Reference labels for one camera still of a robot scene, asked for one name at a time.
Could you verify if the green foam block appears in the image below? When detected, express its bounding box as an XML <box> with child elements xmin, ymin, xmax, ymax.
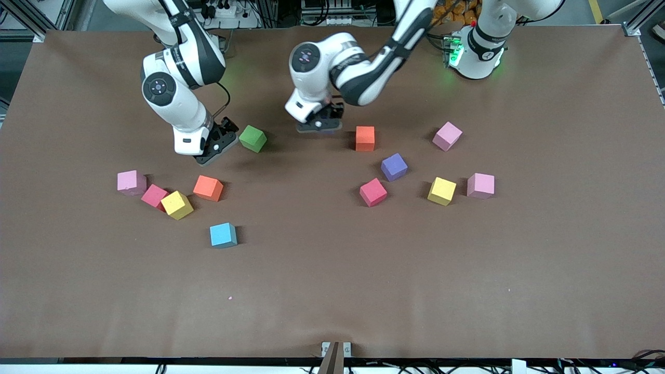
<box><xmin>238</xmin><ymin>125</ymin><xmax>268</xmax><ymax>154</ymax></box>

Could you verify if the orange foam block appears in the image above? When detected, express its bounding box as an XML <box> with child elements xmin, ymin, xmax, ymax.
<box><xmin>355</xmin><ymin>126</ymin><xmax>376</xmax><ymax>152</ymax></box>
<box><xmin>193</xmin><ymin>175</ymin><xmax>224</xmax><ymax>203</ymax></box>

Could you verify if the purple foam block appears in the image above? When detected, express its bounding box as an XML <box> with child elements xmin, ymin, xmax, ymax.
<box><xmin>380</xmin><ymin>152</ymin><xmax>409</xmax><ymax>182</ymax></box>

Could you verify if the red foam block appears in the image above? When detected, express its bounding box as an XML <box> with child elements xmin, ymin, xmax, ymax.
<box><xmin>140</xmin><ymin>183</ymin><xmax>169</xmax><ymax>212</ymax></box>
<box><xmin>359</xmin><ymin>178</ymin><xmax>388</xmax><ymax>208</ymax></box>

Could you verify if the yellow foam block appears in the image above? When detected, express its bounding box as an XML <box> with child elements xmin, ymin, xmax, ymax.
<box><xmin>427</xmin><ymin>177</ymin><xmax>457</xmax><ymax>207</ymax></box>
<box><xmin>160</xmin><ymin>190</ymin><xmax>194</xmax><ymax>221</ymax></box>

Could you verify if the white power strip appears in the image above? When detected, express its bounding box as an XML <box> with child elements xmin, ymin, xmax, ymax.
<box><xmin>300</xmin><ymin>0</ymin><xmax>376</xmax><ymax>26</ymax></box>
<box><xmin>200</xmin><ymin>0</ymin><xmax>260</xmax><ymax>30</ymax></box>

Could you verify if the cyan foam block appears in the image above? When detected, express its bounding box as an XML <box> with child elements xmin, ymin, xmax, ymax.
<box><xmin>209</xmin><ymin>222</ymin><xmax>238</xmax><ymax>249</ymax></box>

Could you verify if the lilac pink foam block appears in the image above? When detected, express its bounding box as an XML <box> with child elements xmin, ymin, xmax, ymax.
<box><xmin>432</xmin><ymin>121</ymin><xmax>463</xmax><ymax>152</ymax></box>

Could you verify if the pile of orange snacks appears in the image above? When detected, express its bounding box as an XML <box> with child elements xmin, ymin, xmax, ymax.
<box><xmin>431</xmin><ymin>0</ymin><xmax>481</xmax><ymax>26</ymax></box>

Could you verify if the brown upright pole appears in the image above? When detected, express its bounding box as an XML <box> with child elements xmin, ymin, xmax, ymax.
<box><xmin>317</xmin><ymin>341</ymin><xmax>345</xmax><ymax>374</ymax></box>

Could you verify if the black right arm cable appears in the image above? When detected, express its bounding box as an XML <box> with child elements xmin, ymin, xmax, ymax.
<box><xmin>215</xmin><ymin>82</ymin><xmax>231</xmax><ymax>119</ymax></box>

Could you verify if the aluminium frame profile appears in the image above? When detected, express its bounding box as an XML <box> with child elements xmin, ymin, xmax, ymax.
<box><xmin>0</xmin><ymin>0</ymin><xmax>47</xmax><ymax>43</ymax></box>
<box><xmin>621</xmin><ymin>0</ymin><xmax>665</xmax><ymax>38</ymax></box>

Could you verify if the small metal bracket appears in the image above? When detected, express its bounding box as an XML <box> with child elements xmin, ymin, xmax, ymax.
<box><xmin>321</xmin><ymin>341</ymin><xmax>352</xmax><ymax>359</ymax></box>

